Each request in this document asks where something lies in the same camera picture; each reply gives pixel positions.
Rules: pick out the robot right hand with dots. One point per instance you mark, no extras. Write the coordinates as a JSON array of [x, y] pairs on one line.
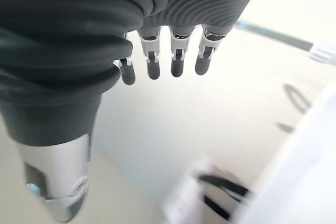
[[65, 51]]

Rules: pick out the white side shelf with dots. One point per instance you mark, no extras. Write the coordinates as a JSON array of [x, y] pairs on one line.
[[183, 195]]

